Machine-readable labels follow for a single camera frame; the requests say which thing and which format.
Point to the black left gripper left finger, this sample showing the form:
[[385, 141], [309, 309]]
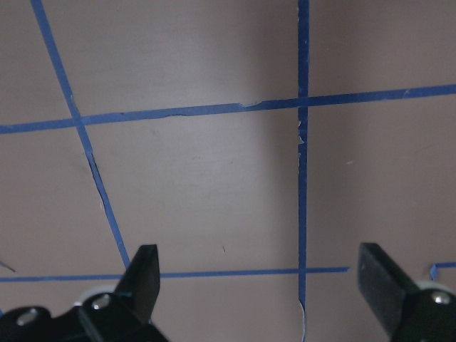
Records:
[[125, 313]]

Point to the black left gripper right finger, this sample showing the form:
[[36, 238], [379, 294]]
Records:
[[407, 310]]

